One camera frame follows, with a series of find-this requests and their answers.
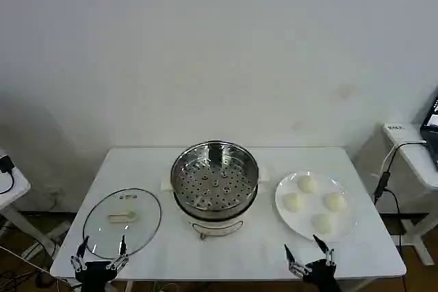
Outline white electric cooker base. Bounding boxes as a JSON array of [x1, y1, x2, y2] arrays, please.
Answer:
[[160, 165, 270, 240]]

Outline perforated steel steamer basket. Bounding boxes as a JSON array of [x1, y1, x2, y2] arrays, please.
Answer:
[[170, 140, 260, 220]]

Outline white labelled box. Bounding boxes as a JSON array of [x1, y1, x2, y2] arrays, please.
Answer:
[[383, 122, 422, 143]]

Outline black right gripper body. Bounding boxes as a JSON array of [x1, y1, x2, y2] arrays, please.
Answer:
[[302, 260, 343, 292]]

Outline round glass lid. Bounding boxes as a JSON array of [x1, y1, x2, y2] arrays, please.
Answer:
[[82, 187, 162, 260]]

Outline white steamed bun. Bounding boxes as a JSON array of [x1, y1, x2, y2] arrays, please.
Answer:
[[324, 191, 348, 213], [283, 191, 307, 213], [296, 174, 318, 195], [313, 213, 337, 237]]

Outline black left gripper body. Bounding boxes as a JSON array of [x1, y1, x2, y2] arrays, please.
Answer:
[[75, 261, 118, 292]]

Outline white round plate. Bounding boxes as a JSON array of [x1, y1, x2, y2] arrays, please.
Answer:
[[274, 170, 361, 243]]

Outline thin black adapter cable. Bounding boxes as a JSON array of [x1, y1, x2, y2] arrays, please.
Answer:
[[0, 170, 16, 195]]

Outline small white side table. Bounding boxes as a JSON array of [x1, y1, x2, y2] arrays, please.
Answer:
[[0, 149, 69, 262]]

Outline white desk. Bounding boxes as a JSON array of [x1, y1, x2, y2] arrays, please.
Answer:
[[382, 122, 438, 266]]

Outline black laptop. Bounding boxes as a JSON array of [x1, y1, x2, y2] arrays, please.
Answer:
[[420, 88, 438, 174]]

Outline white cable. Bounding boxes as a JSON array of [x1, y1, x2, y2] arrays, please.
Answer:
[[378, 139, 428, 178]]

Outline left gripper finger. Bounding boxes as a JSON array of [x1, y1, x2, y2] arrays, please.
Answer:
[[70, 235, 90, 274], [106, 235, 130, 270]]

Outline black power adapter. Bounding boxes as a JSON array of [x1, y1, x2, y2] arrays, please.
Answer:
[[0, 155, 14, 174]]

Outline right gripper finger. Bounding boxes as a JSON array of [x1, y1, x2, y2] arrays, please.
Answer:
[[283, 244, 311, 278], [313, 234, 337, 267]]

